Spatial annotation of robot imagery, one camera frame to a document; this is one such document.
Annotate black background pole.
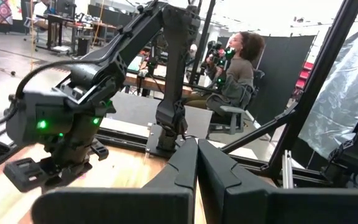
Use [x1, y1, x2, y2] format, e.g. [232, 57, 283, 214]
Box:
[187, 0, 218, 85]

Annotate silver plastic tarp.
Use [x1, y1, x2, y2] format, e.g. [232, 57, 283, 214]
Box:
[298, 26, 358, 159]

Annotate black waste bin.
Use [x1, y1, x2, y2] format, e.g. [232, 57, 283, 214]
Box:
[76, 36, 92, 57]

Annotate large black backdrop screen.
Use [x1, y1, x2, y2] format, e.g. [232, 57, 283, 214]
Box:
[222, 34, 317, 125]

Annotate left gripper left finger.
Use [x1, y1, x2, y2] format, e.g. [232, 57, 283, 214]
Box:
[31, 136, 198, 224]

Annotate yellow hanging cord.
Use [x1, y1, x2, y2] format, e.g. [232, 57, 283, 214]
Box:
[29, 0, 37, 63]
[93, 0, 104, 44]

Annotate wooden background table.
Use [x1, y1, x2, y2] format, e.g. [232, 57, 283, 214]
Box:
[124, 55, 198, 97]

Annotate silver aluminium extrusion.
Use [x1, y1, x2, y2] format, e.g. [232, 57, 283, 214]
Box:
[280, 149, 294, 189]

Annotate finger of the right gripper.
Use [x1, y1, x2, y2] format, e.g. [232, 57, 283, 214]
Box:
[45, 164, 71, 187]
[70, 161, 93, 184]

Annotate colourful patterned quilt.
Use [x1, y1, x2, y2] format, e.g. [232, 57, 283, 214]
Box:
[0, 0, 14, 26]

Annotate person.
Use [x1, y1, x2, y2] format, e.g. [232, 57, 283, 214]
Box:
[181, 30, 265, 116]
[31, 0, 57, 30]

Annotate grey armrest chair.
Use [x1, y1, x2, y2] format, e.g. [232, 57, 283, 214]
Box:
[206, 70, 265, 137]

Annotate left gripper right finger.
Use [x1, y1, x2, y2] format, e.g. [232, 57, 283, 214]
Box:
[197, 138, 358, 224]

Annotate red stacked crates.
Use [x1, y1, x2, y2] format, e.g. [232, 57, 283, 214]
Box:
[295, 61, 315, 91]

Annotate dark office desk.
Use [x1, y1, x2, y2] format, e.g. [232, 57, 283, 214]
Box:
[35, 14, 117, 57]

